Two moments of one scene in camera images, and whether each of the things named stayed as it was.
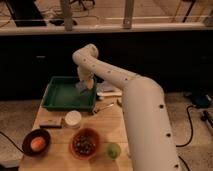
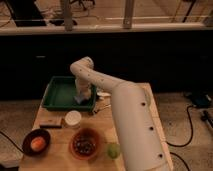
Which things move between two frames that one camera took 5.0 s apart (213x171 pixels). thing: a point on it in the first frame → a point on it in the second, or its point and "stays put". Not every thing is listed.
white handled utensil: x=108 y=93 stays put
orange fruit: x=38 y=144 stays put
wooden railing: x=67 y=27 stays put
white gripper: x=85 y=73 → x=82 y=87
